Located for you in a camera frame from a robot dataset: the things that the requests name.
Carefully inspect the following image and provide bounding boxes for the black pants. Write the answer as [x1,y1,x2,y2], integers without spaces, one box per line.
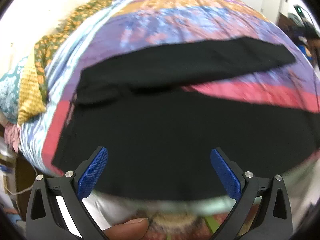
[53,37,319,200]

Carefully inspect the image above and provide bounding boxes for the person's left hand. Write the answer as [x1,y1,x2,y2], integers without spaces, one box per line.
[103,218,149,240]

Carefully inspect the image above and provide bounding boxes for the teal floral pillow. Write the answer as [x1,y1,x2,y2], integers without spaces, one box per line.
[0,66,23,124]

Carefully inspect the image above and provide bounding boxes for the orange green floral blanket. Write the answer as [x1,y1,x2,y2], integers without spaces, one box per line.
[34,0,112,103]

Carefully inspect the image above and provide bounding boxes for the dark wooden cabinet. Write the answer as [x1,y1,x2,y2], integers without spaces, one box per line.
[276,12,305,44]

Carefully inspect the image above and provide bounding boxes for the multicoloured floral bedspread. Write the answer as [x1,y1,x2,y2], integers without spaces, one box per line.
[19,0,319,174]

